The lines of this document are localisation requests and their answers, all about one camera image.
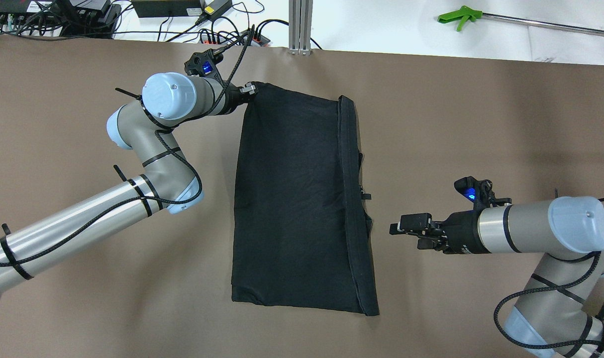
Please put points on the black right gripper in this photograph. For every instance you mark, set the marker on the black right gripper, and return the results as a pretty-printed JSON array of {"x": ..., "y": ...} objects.
[{"x": 461, "y": 231}]

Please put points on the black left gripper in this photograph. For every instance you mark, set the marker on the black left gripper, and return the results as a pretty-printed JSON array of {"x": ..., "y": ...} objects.
[{"x": 233, "y": 100}]

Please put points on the black t-shirt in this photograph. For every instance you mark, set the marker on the black t-shirt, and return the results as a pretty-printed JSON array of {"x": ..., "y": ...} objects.
[{"x": 301, "y": 231}]

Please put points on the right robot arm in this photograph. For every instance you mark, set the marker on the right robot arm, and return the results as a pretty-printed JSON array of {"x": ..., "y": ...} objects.
[{"x": 546, "y": 318}]

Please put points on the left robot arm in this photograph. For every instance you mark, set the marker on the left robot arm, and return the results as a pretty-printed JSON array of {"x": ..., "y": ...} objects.
[{"x": 168, "y": 181}]

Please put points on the red black USB hub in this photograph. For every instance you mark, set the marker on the red black USB hub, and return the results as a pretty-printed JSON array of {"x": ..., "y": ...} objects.
[{"x": 232, "y": 37}]

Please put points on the black power adapter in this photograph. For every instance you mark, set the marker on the black power adapter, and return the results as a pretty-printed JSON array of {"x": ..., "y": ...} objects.
[{"x": 180, "y": 8}]

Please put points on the black mini computer box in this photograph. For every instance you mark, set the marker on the black mini computer box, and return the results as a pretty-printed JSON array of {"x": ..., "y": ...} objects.
[{"x": 23, "y": 6}]

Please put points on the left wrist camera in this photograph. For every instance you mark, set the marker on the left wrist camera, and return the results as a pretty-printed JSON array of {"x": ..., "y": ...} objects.
[{"x": 203, "y": 64}]

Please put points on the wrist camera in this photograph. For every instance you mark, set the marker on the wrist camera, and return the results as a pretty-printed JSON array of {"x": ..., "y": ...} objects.
[
  {"x": 203, "y": 64},
  {"x": 480, "y": 193}
]

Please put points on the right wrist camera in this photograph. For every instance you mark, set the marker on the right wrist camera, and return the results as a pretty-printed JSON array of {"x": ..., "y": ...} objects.
[{"x": 480, "y": 193}]

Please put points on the aluminium frame post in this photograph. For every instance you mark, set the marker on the aluminium frame post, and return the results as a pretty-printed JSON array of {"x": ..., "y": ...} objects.
[{"x": 300, "y": 19}]

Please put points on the green handled grabber tool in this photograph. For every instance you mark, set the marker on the green handled grabber tool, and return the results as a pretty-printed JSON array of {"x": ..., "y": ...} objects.
[{"x": 467, "y": 14}]

